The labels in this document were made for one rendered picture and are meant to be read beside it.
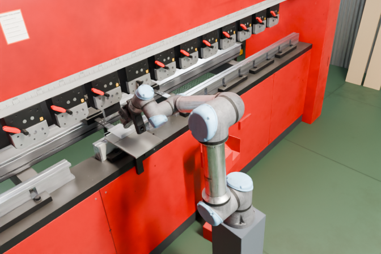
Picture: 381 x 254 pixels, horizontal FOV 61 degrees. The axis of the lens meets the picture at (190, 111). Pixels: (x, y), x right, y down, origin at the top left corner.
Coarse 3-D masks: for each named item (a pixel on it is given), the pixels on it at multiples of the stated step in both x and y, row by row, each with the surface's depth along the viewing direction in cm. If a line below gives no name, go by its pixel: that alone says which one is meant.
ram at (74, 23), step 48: (0, 0) 114; (48, 0) 126; (96, 0) 141; (144, 0) 160; (192, 0) 185; (240, 0) 220; (0, 48) 119; (48, 48) 132; (96, 48) 149; (0, 96) 124; (48, 96) 139
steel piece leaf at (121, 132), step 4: (116, 128) 178; (120, 128) 178; (128, 128) 177; (112, 132) 175; (116, 132) 175; (120, 132) 174; (124, 132) 174; (128, 132) 171; (132, 132) 173; (120, 136) 171; (124, 136) 170
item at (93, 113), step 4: (88, 108) 192; (92, 108) 192; (92, 112) 188; (96, 112) 188; (100, 112) 190; (88, 116) 185; (92, 116) 186; (96, 116) 188; (100, 116) 190; (84, 120) 185; (88, 120) 184; (92, 120) 186; (96, 120) 186; (100, 120) 186; (104, 120) 185; (88, 124) 185; (100, 124) 183; (104, 124) 182; (108, 124) 181; (108, 128) 178
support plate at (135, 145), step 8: (112, 136) 172; (128, 136) 171; (136, 136) 171; (144, 136) 170; (152, 136) 170; (120, 144) 165; (128, 144) 165; (136, 144) 165; (144, 144) 164; (152, 144) 164; (128, 152) 159; (136, 152) 159; (144, 152) 159
